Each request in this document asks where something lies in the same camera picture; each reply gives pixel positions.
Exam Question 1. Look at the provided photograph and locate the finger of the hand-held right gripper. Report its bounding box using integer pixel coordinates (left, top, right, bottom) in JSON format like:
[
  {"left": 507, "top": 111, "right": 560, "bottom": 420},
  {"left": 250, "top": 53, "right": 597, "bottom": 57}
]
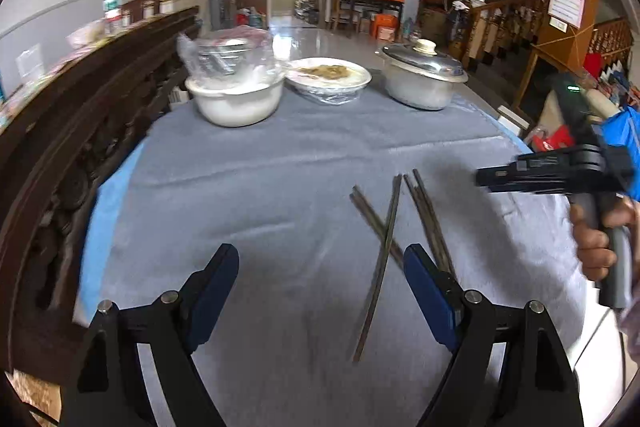
[
  {"left": 475, "top": 151, "right": 577, "bottom": 186},
  {"left": 486, "top": 180, "right": 619, "bottom": 198}
]

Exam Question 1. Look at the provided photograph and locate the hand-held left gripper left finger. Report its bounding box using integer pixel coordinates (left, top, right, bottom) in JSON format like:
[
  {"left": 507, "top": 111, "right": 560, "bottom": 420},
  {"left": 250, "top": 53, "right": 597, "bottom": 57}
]
[{"left": 60, "top": 243, "right": 241, "bottom": 427}]

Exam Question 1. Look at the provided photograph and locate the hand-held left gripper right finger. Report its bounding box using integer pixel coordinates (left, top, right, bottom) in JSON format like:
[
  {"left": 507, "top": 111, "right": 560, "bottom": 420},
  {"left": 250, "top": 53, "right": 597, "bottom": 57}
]
[{"left": 402, "top": 243, "right": 586, "bottom": 427}]

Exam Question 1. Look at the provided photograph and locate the dark wooden chopstick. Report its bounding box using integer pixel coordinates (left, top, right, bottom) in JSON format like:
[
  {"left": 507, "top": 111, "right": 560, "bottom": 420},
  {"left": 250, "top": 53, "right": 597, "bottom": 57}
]
[
  {"left": 403, "top": 174, "right": 448, "bottom": 275},
  {"left": 351, "top": 174, "right": 403, "bottom": 364},
  {"left": 354, "top": 185, "right": 408, "bottom": 265},
  {"left": 412, "top": 168, "right": 458, "bottom": 280},
  {"left": 349, "top": 189, "right": 407, "bottom": 270}
]

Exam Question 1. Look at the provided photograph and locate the person's right hand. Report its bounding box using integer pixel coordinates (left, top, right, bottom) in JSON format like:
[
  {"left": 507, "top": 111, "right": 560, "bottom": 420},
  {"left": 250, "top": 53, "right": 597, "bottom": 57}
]
[{"left": 570, "top": 196, "right": 640, "bottom": 283}]

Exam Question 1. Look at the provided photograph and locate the red bag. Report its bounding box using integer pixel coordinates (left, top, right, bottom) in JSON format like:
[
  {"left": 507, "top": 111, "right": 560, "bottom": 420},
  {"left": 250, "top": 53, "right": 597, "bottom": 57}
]
[{"left": 530, "top": 124, "right": 576, "bottom": 152}]

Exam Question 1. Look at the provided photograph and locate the blue bag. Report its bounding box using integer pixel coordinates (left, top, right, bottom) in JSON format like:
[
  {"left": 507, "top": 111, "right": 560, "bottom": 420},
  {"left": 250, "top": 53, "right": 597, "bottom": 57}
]
[{"left": 602, "top": 106, "right": 640, "bottom": 202}]

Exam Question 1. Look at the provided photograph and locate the grey towel cloth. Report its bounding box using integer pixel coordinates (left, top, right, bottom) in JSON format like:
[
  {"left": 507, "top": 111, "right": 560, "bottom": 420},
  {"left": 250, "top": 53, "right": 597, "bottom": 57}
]
[{"left": 95, "top": 94, "right": 591, "bottom": 427}]

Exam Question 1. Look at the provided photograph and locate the metal pot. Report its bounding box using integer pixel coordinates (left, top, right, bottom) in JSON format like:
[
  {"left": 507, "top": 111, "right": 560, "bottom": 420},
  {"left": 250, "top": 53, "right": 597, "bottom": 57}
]
[{"left": 382, "top": 64, "right": 458, "bottom": 112}]

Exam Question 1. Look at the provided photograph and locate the blue table cover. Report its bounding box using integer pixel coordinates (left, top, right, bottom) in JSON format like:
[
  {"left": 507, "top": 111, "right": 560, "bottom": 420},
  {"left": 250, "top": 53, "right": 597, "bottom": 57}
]
[{"left": 77, "top": 114, "right": 533, "bottom": 328}]

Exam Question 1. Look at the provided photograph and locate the wooden stair railing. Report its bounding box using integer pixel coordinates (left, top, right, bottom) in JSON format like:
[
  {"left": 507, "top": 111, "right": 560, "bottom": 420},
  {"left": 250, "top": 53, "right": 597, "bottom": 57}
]
[{"left": 460, "top": 0, "right": 551, "bottom": 72}]

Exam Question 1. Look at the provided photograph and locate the metal pot lid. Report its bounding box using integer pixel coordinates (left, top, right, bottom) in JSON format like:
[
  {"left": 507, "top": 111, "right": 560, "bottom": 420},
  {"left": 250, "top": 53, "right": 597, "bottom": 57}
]
[{"left": 375, "top": 38, "right": 469, "bottom": 84}]

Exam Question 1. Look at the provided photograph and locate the white bowl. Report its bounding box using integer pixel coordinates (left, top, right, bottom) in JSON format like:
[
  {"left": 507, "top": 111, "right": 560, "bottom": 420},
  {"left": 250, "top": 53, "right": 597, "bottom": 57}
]
[{"left": 185, "top": 74, "right": 287, "bottom": 128}]

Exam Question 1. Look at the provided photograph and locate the orange box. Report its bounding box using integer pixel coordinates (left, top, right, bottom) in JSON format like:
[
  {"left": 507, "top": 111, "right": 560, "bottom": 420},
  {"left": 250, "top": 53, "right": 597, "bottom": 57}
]
[{"left": 370, "top": 14, "right": 401, "bottom": 42}]

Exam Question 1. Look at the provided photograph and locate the wrapped white plate of food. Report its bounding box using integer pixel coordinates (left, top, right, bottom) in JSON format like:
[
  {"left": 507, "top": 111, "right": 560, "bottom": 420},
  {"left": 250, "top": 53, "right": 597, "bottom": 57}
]
[{"left": 285, "top": 57, "right": 373, "bottom": 105}]

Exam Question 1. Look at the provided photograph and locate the clear plastic bag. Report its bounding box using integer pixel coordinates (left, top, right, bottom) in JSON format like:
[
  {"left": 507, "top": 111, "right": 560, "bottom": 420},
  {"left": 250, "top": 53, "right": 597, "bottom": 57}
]
[{"left": 176, "top": 27, "right": 285, "bottom": 90}]

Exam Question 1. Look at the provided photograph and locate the wooden chair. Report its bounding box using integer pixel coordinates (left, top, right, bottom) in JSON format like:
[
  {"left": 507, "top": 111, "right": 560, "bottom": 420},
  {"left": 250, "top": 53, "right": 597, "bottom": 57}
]
[{"left": 327, "top": 0, "right": 358, "bottom": 32}]

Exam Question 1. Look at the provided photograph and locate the red-capped water bottle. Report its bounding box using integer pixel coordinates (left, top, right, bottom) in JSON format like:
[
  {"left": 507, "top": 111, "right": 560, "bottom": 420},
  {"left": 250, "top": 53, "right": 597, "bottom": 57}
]
[{"left": 102, "top": 0, "right": 124, "bottom": 36}]

